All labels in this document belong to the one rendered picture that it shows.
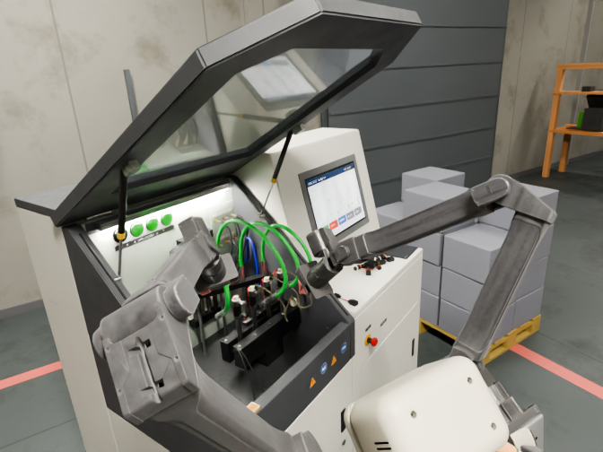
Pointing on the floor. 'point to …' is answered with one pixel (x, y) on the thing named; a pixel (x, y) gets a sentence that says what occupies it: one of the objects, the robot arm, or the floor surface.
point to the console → (397, 352)
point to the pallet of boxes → (468, 259)
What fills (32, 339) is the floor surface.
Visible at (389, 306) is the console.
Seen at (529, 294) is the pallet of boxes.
